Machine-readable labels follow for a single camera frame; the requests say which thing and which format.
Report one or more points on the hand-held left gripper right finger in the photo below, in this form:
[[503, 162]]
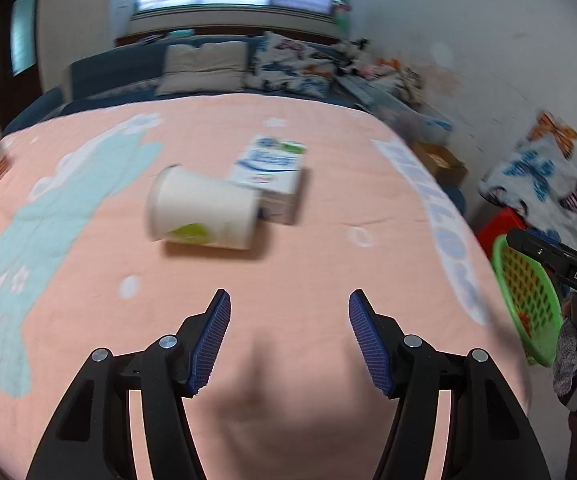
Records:
[[371, 345]]

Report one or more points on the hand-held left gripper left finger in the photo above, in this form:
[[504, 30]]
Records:
[[211, 345]]

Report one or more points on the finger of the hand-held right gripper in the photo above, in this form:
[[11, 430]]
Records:
[[543, 237], [531, 252]]

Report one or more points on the green plastic basket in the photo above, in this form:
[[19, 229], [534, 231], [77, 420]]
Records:
[[528, 300]]

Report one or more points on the white paper cup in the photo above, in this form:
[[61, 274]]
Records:
[[203, 207]]

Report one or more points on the red box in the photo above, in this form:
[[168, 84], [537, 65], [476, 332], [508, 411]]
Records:
[[501, 230]]

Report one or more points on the large butterfly print pillow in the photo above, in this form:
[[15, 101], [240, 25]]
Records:
[[548, 175]]

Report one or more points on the cardboard box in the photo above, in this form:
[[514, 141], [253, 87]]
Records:
[[441, 165]]

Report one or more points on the peach printed blanket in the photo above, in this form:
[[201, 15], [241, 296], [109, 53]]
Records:
[[93, 260]]

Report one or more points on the clear plastic storage box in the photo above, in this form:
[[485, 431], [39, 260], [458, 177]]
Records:
[[413, 120]]

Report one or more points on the white blue milk carton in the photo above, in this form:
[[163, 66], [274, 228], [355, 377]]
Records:
[[273, 170]]

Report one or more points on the patterned cloth bag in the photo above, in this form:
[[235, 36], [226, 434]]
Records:
[[411, 85]]

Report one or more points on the orange plush toy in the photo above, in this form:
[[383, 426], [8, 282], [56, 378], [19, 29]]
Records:
[[383, 67]]

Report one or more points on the keyboard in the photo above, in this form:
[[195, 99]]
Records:
[[356, 90]]

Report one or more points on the beige pillow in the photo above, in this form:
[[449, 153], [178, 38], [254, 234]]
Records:
[[203, 67]]

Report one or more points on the small butterfly print pillow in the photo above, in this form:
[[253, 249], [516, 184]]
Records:
[[288, 67]]

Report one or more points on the blue bed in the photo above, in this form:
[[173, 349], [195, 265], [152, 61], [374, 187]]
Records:
[[108, 67]]

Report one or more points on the green pinwheel decoration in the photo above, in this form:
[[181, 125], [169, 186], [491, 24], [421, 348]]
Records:
[[342, 12]]

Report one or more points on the narrow glass door pane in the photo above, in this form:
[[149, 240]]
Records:
[[23, 32]]

